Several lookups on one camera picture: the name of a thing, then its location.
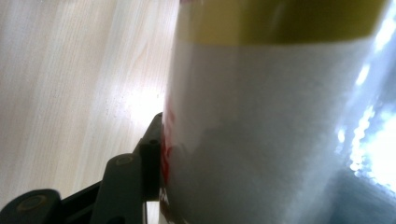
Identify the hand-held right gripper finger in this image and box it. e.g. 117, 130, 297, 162
138, 112, 164, 202

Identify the clear bag of white powder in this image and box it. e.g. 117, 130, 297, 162
158, 0, 396, 224

